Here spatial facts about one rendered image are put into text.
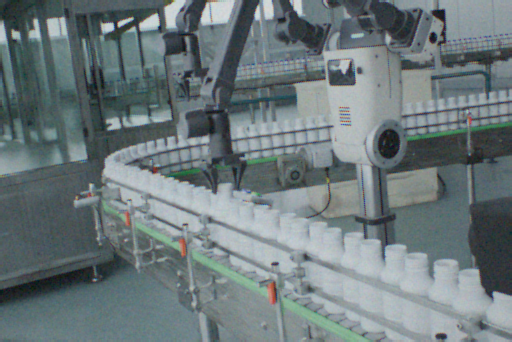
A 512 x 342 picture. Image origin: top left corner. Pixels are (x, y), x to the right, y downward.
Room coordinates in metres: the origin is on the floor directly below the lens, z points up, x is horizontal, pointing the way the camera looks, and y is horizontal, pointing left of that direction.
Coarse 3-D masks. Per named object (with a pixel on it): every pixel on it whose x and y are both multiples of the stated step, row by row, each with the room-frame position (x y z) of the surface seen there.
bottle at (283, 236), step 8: (280, 216) 1.38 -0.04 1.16; (288, 216) 1.40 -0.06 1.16; (296, 216) 1.39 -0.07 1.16; (280, 224) 1.38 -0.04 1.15; (288, 224) 1.37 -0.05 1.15; (280, 232) 1.38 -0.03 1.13; (288, 232) 1.37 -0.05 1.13; (280, 240) 1.37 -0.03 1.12; (280, 256) 1.37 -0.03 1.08; (288, 256) 1.36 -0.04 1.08; (280, 264) 1.38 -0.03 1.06; (288, 264) 1.36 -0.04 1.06; (288, 272) 1.36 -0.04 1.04; (288, 288) 1.36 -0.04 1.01
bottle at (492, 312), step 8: (496, 296) 0.86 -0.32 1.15; (504, 296) 0.86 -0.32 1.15; (496, 304) 0.87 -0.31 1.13; (504, 304) 0.85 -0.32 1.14; (488, 312) 0.87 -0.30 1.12; (496, 312) 0.86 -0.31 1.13; (504, 312) 0.85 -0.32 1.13; (488, 320) 0.87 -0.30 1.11; (496, 320) 0.85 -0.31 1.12; (504, 320) 0.84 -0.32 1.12; (504, 328) 0.84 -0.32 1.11; (488, 336) 0.87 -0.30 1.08; (496, 336) 0.85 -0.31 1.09
